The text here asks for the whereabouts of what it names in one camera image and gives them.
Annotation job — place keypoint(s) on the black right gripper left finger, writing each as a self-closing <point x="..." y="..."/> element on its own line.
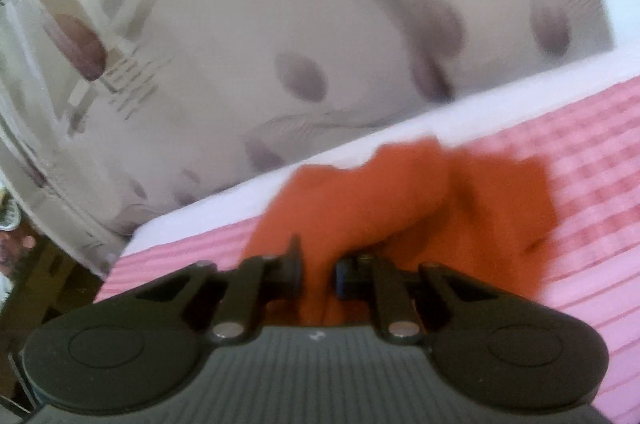
<point x="139" y="347"/>

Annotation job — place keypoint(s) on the white mattress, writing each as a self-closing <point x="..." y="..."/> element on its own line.
<point x="458" y="123"/>

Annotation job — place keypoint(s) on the beige leaf-patterned curtain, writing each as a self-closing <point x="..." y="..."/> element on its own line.
<point x="114" y="112"/>

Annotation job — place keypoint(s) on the pink checkered bed sheet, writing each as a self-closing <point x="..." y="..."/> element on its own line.
<point x="590" y="150"/>

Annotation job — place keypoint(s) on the orange small garment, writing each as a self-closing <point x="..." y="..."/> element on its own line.
<point x="487" y="215"/>

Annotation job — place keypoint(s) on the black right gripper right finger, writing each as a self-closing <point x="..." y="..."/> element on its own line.
<point x="493" y="346"/>

